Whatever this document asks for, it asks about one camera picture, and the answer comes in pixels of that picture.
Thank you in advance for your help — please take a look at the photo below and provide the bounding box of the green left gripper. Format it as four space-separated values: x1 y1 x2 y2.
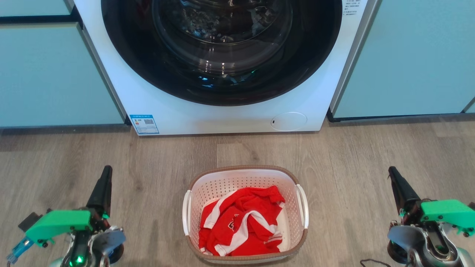
25 165 113 246

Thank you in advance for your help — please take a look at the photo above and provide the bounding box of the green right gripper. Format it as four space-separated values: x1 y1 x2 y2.
388 166 475 233

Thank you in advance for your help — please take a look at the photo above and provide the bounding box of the white perforated laundry basket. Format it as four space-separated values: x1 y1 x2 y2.
182 165 309 264

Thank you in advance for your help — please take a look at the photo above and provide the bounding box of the blue energy label sticker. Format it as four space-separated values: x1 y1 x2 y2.
130 114 160 135

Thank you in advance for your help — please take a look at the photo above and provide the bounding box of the large pale blue cabinet door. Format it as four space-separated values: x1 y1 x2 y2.
0 23 127 128

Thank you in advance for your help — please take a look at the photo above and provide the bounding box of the round white filter cover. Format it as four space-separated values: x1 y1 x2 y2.
271 112 308 131

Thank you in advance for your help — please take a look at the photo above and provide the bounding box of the tall pale blue cabinet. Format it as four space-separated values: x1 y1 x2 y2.
327 0 475 122

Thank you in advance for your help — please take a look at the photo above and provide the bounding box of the black round washer door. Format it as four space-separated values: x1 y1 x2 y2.
101 0 343 106

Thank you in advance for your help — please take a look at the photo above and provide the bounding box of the red and white garment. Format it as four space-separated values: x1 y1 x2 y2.
199 185 285 257

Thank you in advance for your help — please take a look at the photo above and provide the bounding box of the white front-load washing machine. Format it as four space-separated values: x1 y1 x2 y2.
73 0 381 136

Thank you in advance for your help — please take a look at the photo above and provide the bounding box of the pale blue cabinet drawer front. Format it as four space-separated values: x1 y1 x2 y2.
0 0 75 17

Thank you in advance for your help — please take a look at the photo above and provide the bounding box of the left cable with teal plug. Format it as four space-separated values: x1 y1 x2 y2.
6 237 35 264

